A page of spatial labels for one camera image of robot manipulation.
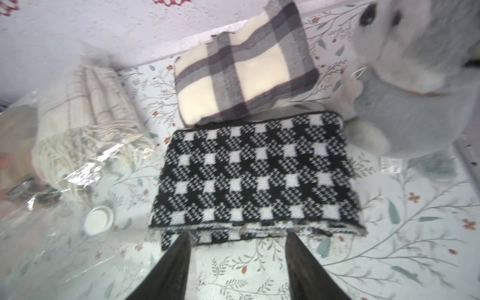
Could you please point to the white bag valve cap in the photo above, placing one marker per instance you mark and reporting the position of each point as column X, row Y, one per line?
column 99, row 220

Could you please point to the brown beige scarf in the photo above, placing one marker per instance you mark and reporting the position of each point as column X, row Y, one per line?
column 18, row 136

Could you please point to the grey plush toy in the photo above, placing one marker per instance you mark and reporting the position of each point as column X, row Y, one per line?
column 420, row 80

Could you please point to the black white houndstooth scarf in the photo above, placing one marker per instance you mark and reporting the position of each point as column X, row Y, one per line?
column 239, row 181

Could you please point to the clear plastic vacuum bag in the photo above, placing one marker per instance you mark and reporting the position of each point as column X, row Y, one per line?
column 45, row 252

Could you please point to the grey cream plaid scarf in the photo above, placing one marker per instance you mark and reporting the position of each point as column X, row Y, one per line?
column 238, row 74

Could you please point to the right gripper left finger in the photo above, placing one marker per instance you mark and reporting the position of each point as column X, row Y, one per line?
column 168, row 279

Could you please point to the cream fringed scarf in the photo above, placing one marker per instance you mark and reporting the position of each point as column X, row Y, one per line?
column 87, row 128

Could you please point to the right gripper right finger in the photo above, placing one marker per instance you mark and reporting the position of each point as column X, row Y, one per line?
column 308, row 280

